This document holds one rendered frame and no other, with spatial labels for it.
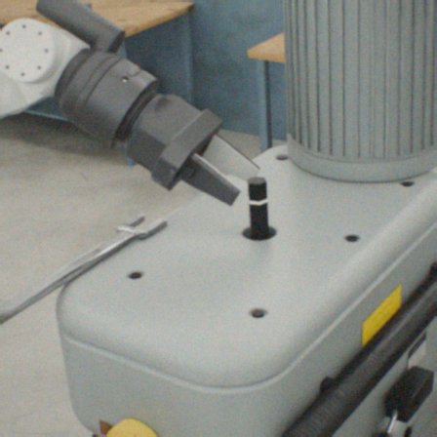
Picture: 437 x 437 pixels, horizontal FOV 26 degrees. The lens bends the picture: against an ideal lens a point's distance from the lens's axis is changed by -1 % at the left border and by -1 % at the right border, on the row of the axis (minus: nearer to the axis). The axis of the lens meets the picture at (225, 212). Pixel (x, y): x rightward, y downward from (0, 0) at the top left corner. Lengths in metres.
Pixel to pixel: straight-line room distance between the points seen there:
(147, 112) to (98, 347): 0.25
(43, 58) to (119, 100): 0.09
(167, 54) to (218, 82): 0.44
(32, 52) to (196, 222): 0.25
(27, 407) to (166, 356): 3.17
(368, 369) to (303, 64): 0.36
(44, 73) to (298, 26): 0.30
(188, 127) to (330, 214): 0.19
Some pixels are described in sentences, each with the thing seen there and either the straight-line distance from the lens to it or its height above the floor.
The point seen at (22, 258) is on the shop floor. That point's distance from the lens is 5.14.
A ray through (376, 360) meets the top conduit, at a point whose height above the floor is 1.80.
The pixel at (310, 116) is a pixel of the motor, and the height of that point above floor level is 1.96.
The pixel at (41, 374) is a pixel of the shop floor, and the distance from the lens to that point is 4.20.
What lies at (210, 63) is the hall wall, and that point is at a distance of 6.44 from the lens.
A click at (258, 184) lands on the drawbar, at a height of 1.95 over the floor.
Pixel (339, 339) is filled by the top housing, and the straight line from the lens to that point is 0.95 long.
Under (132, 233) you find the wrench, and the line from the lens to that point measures 1.03.
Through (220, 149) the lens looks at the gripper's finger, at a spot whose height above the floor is 1.97.
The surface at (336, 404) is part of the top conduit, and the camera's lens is 0.91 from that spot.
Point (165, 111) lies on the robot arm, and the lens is 1.00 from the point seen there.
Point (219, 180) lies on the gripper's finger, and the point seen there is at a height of 1.96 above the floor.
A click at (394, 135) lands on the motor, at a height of 1.95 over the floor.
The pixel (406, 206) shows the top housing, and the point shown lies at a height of 1.89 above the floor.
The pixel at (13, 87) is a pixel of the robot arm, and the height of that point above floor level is 2.03.
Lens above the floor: 2.36
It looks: 26 degrees down
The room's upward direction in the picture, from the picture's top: 4 degrees counter-clockwise
